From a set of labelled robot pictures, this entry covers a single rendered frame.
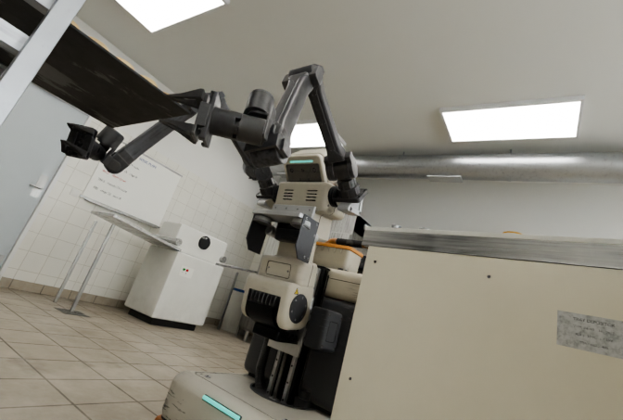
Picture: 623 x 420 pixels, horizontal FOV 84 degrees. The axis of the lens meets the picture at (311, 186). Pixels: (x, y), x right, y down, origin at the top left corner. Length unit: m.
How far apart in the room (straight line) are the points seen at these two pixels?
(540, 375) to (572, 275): 0.20
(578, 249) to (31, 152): 4.71
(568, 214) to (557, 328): 4.52
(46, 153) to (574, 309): 4.74
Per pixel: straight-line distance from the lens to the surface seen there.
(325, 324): 1.35
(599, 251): 0.91
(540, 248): 0.92
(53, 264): 4.96
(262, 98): 0.76
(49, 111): 4.91
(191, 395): 1.48
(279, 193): 1.52
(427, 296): 0.95
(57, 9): 0.76
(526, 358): 0.87
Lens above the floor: 0.60
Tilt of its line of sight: 20 degrees up
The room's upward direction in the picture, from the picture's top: 17 degrees clockwise
